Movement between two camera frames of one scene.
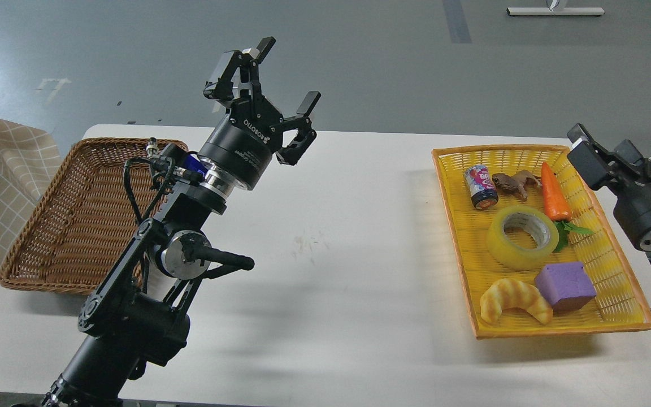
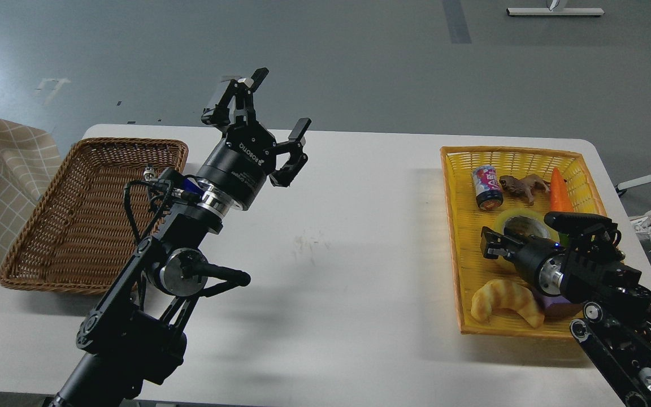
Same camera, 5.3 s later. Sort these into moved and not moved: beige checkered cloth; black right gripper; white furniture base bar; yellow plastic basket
Moved: black right gripper
Not moved: beige checkered cloth; yellow plastic basket; white furniture base bar
